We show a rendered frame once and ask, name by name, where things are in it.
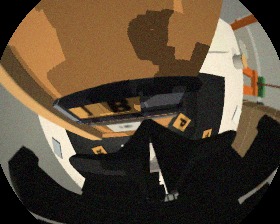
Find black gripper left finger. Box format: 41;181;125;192
68;120;151;200

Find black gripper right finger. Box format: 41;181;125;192
148;119;237;196

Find white paper ticket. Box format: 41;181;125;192
108;121;140;132

